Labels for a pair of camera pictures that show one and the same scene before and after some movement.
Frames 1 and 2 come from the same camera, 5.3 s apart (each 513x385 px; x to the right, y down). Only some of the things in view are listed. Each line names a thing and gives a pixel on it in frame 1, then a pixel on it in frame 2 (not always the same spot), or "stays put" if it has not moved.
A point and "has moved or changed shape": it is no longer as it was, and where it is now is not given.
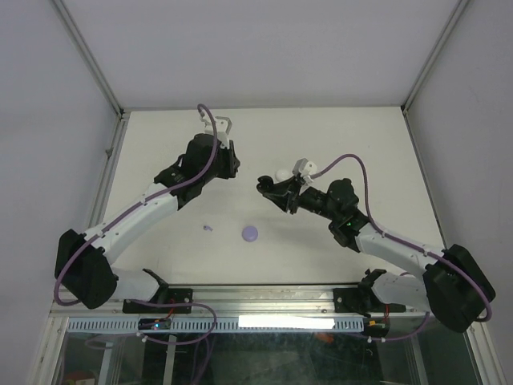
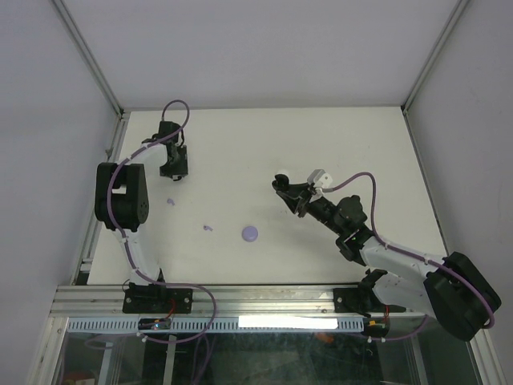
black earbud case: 266,182 has moved or changed shape
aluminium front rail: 279,301 stays put
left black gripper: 232,163 -> 181,168
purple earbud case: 249,233 stays put
